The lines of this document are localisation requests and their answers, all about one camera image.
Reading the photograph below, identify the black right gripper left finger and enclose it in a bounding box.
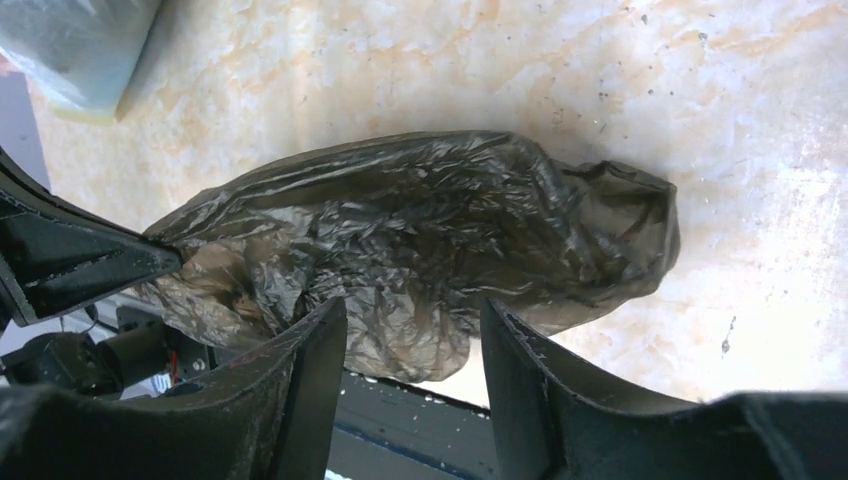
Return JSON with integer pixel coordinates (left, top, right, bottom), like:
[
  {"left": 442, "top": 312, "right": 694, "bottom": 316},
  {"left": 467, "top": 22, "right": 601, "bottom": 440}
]
[{"left": 1, "top": 297, "right": 347, "bottom": 479}]

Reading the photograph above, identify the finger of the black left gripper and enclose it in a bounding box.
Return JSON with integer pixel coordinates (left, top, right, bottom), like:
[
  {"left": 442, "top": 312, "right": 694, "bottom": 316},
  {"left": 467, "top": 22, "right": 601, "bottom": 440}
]
[{"left": 1, "top": 153, "right": 183, "bottom": 327}]

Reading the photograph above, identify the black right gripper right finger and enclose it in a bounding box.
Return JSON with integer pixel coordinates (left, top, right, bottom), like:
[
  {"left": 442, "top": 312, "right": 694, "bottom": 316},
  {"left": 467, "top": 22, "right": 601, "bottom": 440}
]
[{"left": 480, "top": 299, "right": 847, "bottom": 479}]

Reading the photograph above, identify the translucent white plastic bag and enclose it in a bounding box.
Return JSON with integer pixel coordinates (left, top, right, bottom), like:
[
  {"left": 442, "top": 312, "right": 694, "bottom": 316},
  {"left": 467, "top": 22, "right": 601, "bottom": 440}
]
[{"left": 1, "top": 0, "right": 161, "bottom": 125}]

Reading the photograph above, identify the dark grey trash bag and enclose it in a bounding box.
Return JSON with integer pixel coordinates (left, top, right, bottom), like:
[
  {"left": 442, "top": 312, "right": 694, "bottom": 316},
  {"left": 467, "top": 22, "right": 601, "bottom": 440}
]
[{"left": 136, "top": 131, "right": 680, "bottom": 383}]

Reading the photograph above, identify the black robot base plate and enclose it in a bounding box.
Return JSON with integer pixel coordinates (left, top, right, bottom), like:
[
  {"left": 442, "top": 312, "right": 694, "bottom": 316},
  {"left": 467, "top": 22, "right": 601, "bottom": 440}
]
[{"left": 115, "top": 298, "right": 498, "bottom": 480}]

